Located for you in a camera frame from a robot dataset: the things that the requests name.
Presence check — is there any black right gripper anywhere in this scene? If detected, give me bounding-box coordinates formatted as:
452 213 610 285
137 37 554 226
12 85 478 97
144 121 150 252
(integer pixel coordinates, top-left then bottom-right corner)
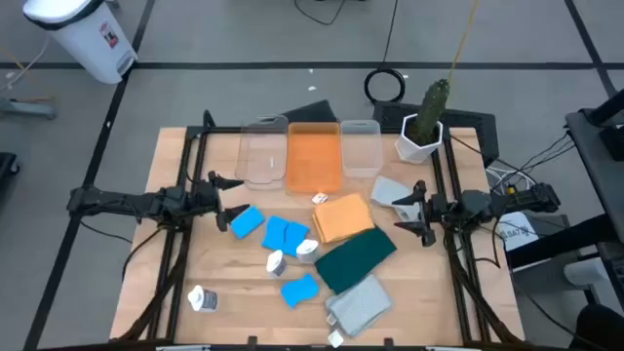
391 179 455 248

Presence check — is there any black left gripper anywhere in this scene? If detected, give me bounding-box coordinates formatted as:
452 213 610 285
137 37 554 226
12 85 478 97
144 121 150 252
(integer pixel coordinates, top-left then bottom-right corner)
187 170 251 233

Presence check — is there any blue sponge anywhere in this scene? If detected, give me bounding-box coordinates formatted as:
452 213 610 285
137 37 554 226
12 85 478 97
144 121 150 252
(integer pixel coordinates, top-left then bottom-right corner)
261 214 290 252
281 221 311 258
229 205 266 240
280 272 321 310

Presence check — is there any light grey cloth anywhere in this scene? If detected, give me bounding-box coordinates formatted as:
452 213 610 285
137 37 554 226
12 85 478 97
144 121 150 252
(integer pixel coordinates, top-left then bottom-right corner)
370 175 423 221

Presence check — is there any orange cloth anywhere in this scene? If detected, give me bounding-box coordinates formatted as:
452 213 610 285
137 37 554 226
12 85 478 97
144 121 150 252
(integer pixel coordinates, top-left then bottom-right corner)
311 192 376 244

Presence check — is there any dark green cloth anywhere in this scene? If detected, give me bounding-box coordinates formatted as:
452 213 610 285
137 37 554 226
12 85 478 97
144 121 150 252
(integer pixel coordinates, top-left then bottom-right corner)
314 227 398 295

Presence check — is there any grey waffle cloth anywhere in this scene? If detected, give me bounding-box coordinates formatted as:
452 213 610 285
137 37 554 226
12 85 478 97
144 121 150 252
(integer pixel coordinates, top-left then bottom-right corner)
325 273 394 338

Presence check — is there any white planter pot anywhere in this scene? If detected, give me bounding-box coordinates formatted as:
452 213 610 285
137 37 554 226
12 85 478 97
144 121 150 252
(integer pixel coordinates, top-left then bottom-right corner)
394 113 444 165

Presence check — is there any large clear plastic bin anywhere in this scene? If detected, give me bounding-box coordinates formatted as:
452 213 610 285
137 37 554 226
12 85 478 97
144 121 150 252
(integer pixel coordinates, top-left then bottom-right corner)
234 115 290 191

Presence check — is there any white printed paper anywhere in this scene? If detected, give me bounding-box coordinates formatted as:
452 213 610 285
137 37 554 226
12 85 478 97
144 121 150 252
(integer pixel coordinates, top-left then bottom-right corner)
497 211 540 253

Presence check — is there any orange plastic bin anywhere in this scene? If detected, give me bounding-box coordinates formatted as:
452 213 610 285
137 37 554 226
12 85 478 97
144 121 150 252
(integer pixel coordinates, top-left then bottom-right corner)
286 121 344 195

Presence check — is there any green cactus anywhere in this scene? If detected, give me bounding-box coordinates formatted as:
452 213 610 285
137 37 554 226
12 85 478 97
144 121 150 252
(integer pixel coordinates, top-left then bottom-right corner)
408 77 450 145

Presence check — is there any dark floor plate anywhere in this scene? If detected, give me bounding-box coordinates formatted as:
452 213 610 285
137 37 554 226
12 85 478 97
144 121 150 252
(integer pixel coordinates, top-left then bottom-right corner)
281 98 338 124

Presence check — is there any dark grey cart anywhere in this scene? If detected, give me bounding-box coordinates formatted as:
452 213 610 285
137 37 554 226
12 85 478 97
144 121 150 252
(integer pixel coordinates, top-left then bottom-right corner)
565 90 624 313

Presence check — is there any white trash can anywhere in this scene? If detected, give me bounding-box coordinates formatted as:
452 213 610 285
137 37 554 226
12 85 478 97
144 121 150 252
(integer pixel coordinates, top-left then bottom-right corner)
21 0 139 85

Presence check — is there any black chair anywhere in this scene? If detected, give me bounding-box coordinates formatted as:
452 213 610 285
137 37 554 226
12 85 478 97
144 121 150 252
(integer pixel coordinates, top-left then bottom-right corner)
568 303 624 351

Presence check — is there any grey stand foot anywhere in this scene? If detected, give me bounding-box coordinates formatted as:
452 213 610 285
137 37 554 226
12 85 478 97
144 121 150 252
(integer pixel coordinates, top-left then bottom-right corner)
0 96 58 121

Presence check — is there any black metal rig frame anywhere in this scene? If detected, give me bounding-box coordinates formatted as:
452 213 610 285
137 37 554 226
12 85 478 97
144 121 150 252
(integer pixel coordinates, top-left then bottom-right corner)
116 109 526 345

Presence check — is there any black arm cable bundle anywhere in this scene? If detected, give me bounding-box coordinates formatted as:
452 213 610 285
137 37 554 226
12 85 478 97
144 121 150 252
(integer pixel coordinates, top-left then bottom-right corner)
119 221 191 342
441 226 526 347

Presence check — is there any white cable bundle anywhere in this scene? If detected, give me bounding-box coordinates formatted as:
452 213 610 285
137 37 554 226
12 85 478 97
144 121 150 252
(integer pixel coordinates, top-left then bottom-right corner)
486 165 523 194

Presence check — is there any coiled black cable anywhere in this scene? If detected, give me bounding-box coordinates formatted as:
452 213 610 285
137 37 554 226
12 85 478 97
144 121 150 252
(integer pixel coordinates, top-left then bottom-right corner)
363 0 407 104

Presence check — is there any yellow cable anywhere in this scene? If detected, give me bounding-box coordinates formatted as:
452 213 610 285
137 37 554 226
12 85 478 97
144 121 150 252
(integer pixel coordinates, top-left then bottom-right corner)
447 0 482 87

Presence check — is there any black floor cable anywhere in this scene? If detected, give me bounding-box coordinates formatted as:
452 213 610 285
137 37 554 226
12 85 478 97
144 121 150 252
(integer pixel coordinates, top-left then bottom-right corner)
293 0 348 27

